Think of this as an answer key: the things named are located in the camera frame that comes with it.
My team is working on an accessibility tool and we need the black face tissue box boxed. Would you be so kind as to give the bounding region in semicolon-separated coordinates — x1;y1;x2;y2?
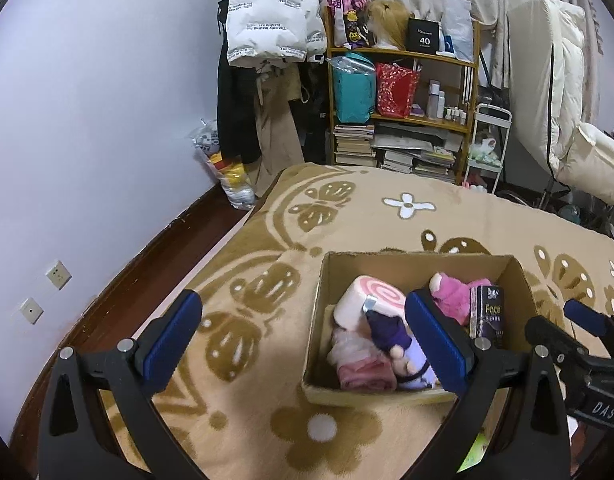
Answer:
470;285;504;348

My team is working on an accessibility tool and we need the pink bear plush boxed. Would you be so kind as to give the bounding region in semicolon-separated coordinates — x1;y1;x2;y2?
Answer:
429;273;491;326

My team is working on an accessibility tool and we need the purple doll plush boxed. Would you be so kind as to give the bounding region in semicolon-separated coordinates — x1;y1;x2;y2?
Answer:
365;310;438;390

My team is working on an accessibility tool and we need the pink towel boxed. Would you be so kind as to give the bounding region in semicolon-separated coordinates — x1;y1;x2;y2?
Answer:
327;328;397;392

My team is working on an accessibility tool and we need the pink swiss roll plush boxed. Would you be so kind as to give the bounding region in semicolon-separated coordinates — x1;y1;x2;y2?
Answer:
333;275;406;332

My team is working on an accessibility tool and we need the green tissue pack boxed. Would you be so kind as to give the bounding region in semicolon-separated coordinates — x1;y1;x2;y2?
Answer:
459;431;490;472

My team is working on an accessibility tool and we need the cardboard box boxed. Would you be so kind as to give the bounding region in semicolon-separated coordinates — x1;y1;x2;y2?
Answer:
301;252;537;408

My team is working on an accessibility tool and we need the beige patterned carpet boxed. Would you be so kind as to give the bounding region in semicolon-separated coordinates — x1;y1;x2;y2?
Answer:
154;165;614;479

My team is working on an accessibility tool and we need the white metal cart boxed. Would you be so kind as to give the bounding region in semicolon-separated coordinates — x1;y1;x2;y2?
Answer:
463;103;512;194

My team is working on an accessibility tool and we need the wooden shelf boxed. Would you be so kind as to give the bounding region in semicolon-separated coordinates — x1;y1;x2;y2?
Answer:
324;12;480;184

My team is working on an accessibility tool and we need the stack of books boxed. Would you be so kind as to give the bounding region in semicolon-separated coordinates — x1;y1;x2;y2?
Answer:
333;124;377;167

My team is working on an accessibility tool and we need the cream padded chair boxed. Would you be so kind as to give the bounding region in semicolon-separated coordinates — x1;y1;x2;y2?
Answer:
508;0;614;206

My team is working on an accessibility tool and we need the red patterned bag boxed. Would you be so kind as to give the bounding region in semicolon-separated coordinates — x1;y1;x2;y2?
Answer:
377;63;420;118

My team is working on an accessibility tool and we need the plastic bag of toys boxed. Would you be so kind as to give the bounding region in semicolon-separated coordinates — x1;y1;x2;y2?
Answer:
189;119;256;210

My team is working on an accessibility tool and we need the black box number 40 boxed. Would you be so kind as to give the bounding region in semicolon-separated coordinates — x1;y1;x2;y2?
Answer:
405;18;441;55

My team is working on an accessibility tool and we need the teal bag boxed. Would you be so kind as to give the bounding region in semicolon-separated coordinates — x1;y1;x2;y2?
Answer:
328;52;377;124

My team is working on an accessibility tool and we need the white plastic bag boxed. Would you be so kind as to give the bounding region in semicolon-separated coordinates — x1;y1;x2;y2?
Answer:
441;0;474;63

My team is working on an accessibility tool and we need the black hanging coat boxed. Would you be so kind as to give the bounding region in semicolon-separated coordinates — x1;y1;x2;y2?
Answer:
217;0;261;165

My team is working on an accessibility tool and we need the blonde wig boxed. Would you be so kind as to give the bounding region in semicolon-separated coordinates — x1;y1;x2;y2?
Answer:
368;0;411;50

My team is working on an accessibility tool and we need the beige trench coat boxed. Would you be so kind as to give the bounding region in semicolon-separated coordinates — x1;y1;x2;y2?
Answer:
247;64;304;197

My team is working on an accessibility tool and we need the white puffer jacket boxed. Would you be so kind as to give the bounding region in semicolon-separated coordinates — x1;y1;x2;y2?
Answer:
226;0;327;73

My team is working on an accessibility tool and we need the lower wall socket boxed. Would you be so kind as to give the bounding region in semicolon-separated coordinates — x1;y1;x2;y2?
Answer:
19;297;44;325

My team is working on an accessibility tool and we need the wall socket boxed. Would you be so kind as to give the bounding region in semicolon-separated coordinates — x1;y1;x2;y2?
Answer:
46;260;72;290
19;297;44;325

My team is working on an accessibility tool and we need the upper wall socket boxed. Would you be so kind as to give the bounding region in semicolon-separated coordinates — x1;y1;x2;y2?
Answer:
46;260;72;290

